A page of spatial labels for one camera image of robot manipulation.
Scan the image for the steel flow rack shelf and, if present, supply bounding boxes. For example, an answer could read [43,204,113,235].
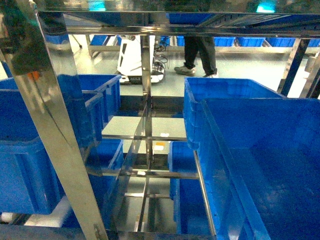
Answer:
[0,0,320,240]

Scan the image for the blue bin left shelf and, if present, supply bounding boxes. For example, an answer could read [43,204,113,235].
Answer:
[0,78,90,215]

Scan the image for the blue bin behind right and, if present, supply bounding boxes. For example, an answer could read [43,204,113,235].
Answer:
[183,76,286,151]

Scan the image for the white mobile robot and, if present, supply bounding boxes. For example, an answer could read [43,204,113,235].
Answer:
[117,35,165,85]

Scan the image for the walking person legs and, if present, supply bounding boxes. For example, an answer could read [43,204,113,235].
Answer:
[173,35,219,78]

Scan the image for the large blue bin right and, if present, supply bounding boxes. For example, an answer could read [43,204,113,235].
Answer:
[198,98,320,240]

